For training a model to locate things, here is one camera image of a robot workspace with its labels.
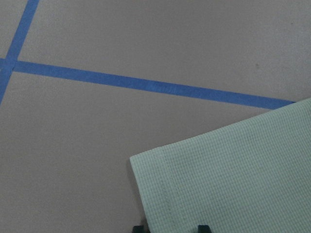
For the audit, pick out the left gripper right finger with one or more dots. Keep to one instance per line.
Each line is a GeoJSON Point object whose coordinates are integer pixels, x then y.
{"type": "Point", "coordinates": [203, 229]}

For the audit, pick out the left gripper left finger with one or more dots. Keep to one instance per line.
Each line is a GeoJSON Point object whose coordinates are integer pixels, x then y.
{"type": "Point", "coordinates": [138, 229]}

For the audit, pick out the olive green long-sleeve shirt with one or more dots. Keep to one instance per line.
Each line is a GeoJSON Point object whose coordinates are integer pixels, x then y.
{"type": "Point", "coordinates": [253, 176]}

